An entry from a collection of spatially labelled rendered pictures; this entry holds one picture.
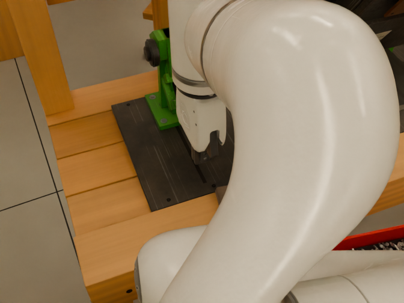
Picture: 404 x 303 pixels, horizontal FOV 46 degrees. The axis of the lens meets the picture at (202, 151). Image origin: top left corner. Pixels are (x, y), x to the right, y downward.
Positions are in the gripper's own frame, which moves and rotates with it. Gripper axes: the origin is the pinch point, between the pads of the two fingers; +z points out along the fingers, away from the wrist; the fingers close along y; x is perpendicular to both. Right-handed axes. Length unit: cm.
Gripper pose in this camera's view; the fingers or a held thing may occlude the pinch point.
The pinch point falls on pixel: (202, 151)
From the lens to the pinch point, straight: 79.0
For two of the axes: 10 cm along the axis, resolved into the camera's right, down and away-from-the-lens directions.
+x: 9.3, -2.7, 2.4
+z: 0.0, 6.7, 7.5
